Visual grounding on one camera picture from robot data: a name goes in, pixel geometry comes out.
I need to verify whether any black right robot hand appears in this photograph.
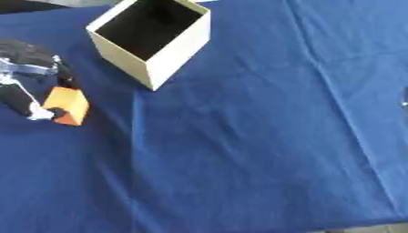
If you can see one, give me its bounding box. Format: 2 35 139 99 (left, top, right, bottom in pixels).
400 87 408 117

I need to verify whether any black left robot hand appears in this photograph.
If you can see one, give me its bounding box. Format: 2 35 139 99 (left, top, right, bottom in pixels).
0 38 83 121

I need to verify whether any orange block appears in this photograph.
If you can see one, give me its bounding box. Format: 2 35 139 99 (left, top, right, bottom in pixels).
41 86 91 127

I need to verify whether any tan cardboard box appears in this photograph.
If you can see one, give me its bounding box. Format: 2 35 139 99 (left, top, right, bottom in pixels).
84 0 212 92

